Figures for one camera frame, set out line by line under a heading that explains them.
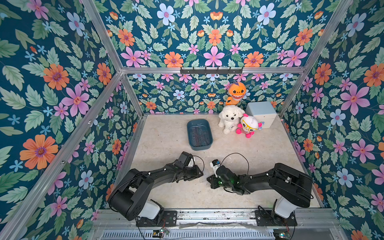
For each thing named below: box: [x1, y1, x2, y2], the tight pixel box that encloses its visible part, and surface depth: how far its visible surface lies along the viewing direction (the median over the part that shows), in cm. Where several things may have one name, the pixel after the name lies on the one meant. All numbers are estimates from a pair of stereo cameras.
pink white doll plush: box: [235, 113, 265, 139], surface depth 98 cm
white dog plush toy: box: [218, 105, 246, 135], surface depth 99 cm
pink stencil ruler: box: [195, 126, 200, 147], surface depth 107 cm
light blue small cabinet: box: [245, 101, 278, 129], surface depth 106 cm
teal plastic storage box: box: [187, 118, 213, 151], surface depth 107 cm
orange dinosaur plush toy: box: [225, 82, 247, 106], surface depth 100 cm
